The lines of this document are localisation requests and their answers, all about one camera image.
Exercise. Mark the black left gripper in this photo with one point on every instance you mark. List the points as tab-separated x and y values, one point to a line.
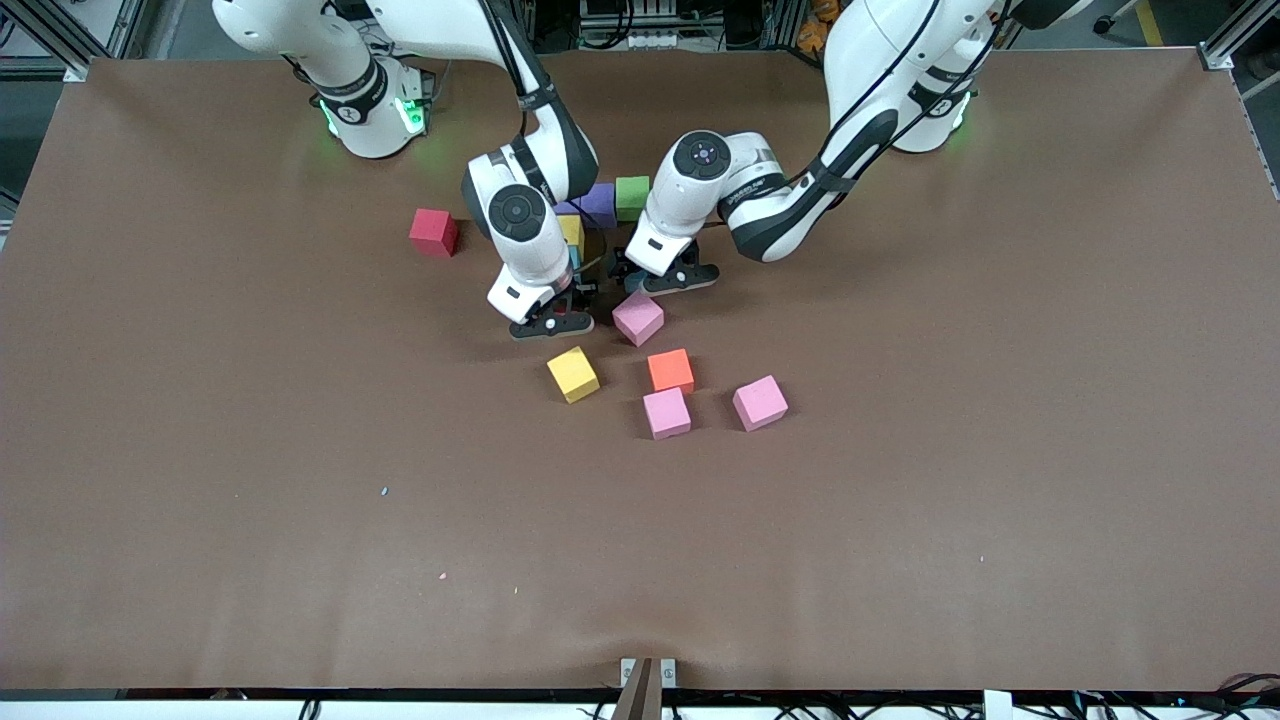
628	268

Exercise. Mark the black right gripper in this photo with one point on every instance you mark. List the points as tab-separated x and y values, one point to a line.
583	291

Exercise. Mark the light pink foam cube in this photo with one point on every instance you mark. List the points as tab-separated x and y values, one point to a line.
638	318
760	401
667	411

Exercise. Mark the yellow foam cube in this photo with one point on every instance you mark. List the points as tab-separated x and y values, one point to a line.
573	372
572	230

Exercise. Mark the purple foam cube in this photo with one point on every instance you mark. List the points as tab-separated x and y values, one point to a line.
600	205
566	209

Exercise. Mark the green foam cube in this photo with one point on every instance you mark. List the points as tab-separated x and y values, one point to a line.
632	197

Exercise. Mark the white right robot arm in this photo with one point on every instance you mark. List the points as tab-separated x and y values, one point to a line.
530	240

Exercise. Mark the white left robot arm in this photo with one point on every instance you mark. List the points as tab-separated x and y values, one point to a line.
900	60

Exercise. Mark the orange foam cube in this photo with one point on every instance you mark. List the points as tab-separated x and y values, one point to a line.
671	369

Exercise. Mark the bag of orange items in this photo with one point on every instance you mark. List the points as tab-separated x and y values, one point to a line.
815	30

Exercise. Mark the metal table clamp bracket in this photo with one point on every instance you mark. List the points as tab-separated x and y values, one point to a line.
648	675

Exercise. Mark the aluminium frame profile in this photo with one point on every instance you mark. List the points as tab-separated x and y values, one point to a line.
125	25
1235	35

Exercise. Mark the aluminium table edge rail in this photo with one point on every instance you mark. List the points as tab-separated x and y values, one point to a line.
1262	130

